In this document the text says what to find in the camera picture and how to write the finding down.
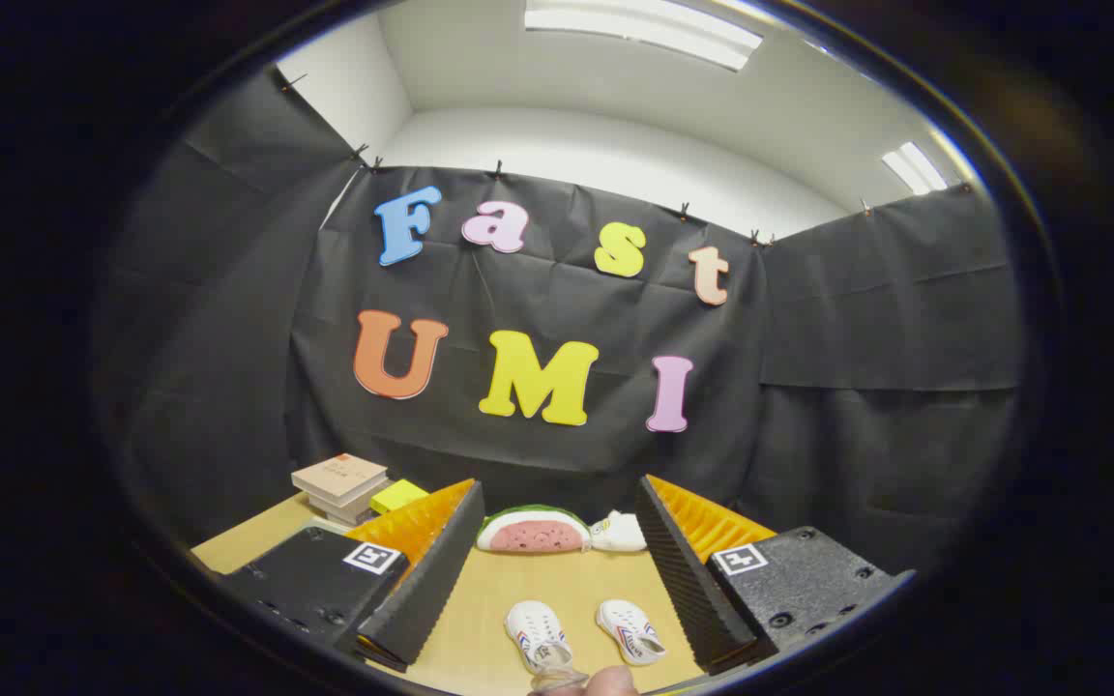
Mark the watermelon slice plush toy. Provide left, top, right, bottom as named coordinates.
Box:
left=476, top=505, right=592, bottom=555

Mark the yellow book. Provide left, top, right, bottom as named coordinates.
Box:
left=368, top=478, right=430, bottom=515

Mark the beige book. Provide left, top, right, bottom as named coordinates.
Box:
left=291, top=452, right=389, bottom=499

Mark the ceiling light panel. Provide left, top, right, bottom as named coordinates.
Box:
left=523, top=0, right=764, bottom=73
left=881, top=141, right=950, bottom=196

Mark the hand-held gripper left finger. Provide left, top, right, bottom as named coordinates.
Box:
left=219, top=478, right=486, bottom=675

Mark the white plush toy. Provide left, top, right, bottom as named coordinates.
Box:
left=588, top=509, right=648, bottom=553

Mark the white canvas shoe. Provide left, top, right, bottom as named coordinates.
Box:
left=596, top=598, right=667, bottom=667
left=504, top=599, right=574, bottom=675

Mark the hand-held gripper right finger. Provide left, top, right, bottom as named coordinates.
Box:
left=634, top=474, right=916, bottom=676

